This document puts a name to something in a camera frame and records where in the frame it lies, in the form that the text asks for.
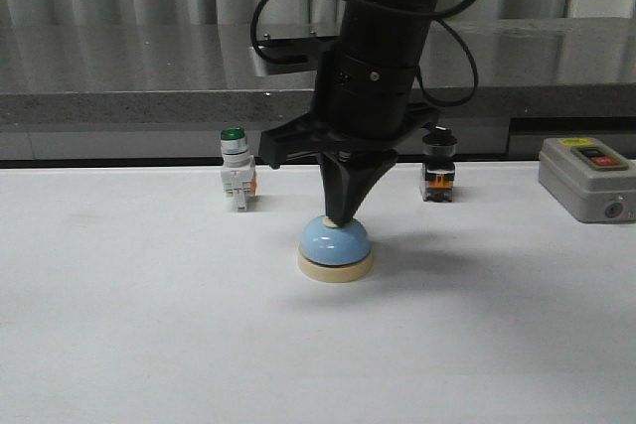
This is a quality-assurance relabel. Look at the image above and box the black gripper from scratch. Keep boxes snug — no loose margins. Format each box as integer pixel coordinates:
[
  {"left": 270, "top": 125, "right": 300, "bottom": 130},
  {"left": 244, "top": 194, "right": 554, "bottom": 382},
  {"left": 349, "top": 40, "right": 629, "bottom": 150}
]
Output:
[{"left": 258, "top": 49, "right": 439, "bottom": 225}]

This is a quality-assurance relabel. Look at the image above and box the blue call bell cream base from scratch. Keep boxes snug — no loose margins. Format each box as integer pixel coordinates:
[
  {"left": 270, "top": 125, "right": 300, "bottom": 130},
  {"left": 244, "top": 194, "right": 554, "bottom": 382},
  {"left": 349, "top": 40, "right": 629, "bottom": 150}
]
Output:
[{"left": 297, "top": 215, "right": 373, "bottom": 283}]

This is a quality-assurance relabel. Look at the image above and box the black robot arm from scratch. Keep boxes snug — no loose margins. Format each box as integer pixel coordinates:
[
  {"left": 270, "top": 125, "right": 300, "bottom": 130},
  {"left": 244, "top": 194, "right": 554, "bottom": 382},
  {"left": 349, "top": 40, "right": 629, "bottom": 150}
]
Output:
[{"left": 258, "top": 0, "right": 437, "bottom": 225}]

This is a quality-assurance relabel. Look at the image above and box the grey push button control box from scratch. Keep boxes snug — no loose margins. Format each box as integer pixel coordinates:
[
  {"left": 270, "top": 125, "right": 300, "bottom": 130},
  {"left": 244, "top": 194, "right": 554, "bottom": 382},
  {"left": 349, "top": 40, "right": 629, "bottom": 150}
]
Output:
[{"left": 538, "top": 137, "right": 635, "bottom": 223}]

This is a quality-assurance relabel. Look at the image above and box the black rotary selector switch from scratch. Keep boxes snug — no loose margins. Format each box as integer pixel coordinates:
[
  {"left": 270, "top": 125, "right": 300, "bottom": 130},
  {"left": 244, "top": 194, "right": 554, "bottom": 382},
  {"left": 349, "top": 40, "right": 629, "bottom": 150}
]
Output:
[{"left": 420, "top": 126, "right": 457, "bottom": 203}]

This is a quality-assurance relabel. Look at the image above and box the green push button switch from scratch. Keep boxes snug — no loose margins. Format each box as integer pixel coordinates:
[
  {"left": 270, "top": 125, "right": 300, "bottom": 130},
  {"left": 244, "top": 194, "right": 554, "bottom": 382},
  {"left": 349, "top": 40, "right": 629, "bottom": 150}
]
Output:
[{"left": 220, "top": 126, "right": 257, "bottom": 212}]

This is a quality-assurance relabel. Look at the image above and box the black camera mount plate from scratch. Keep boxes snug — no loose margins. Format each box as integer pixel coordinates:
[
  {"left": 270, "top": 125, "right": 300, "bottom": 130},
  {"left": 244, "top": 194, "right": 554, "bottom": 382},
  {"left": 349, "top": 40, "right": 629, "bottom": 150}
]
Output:
[{"left": 249, "top": 35, "right": 338, "bottom": 76}]

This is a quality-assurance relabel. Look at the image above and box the black cable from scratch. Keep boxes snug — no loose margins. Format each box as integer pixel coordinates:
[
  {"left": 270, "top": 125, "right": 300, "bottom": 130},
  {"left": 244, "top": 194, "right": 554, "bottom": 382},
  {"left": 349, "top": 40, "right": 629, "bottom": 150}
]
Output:
[{"left": 249, "top": 0, "right": 503, "bottom": 108}]

